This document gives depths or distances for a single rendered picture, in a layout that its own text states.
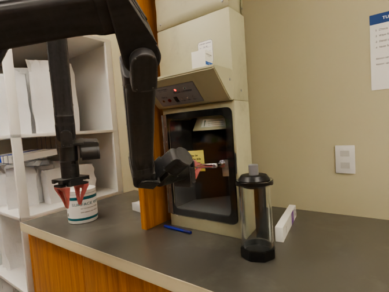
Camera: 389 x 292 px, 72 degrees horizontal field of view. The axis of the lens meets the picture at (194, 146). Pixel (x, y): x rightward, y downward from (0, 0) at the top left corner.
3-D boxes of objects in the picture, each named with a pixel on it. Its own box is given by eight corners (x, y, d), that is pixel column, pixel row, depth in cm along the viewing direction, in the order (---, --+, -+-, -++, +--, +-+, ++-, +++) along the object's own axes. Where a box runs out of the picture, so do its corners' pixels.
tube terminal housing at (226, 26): (205, 207, 131) (194, 46, 126) (270, 216, 111) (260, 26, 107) (171, 224, 111) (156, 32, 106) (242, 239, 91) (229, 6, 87)
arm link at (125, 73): (112, 14, 43) (123, 55, 37) (148, 13, 44) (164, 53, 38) (128, 163, 77) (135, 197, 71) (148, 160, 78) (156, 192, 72)
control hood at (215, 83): (162, 109, 108) (160, 84, 107) (234, 99, 88) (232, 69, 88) (140, 109, 99) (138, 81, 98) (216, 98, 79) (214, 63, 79)
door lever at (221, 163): (203, 167, 97) (202, 160, 97) (226, 167, 91) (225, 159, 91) (194, 170, 93) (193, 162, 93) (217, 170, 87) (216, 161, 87)
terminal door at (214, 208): (171, 213, 110) (164, 114, 107) (238, 225, 91) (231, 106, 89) (169, 213, 109) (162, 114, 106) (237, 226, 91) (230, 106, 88)
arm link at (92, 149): (59, 123, 91) (59, 130, 83) (96, 121, 95) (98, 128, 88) (63, 156, 95) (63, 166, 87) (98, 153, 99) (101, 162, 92)
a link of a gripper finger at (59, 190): (86, 205, 92) (84, 178, 91) (66, 211, 86) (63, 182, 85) (75, 203, 96) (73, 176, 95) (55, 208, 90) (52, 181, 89)
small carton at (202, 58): (199, 73, 91) (198, 55, 91) (213, 70, 89) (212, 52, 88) (192, 71, 87) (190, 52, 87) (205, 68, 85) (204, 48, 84)
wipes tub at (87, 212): (88, 213, 135) (85, 183, 134) (103, 217, 127) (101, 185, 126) (62, 222, 124) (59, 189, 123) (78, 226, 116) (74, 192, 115)
